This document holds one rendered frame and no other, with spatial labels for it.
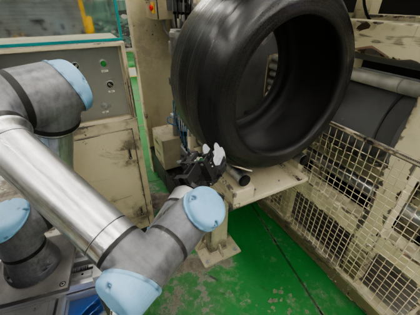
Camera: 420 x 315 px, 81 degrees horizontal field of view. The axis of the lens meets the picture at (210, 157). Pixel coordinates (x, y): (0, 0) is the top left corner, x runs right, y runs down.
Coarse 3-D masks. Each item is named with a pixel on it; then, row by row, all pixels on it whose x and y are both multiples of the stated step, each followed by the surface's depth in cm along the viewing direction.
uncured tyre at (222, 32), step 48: (240, 0) 58; (288, 0) 59; (336, 0) 66; (192, 48) 66; (240, 48) 59; (288, 48) 100; (336, 48) 86; (192, 96) 67; (288, 96) 109; (336, 96) 84; (240, 144) 74; (288, 144) 99
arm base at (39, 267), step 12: (48, 240) 78; (36, 252) 72; (48, 252) 75; (60, 252) 81; (12, 264) 69; (24, 264) 70; (36, 264) 72; (48, 264) 75; (12, 276) 70; (24, 276) 71; (36, 276) 72
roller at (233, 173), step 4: (200, 144) 109; (228, 164) 90; (228, 168) 90; (232, 168) 88; (236, 168) 88; (228, 172) 90; (232, 172) 88; (236, 172) 86; (240, 172) 86; (244, 172) 86; (232, 176) 88; (236, 176) 86; (240, 176) 85; (244, 176) 84; (248, 176) 85; (236, 180) 86; (240, 180) 84; (244, 180) 84; (248, 180) 85; (240, 184) 85; (244, 184) 86
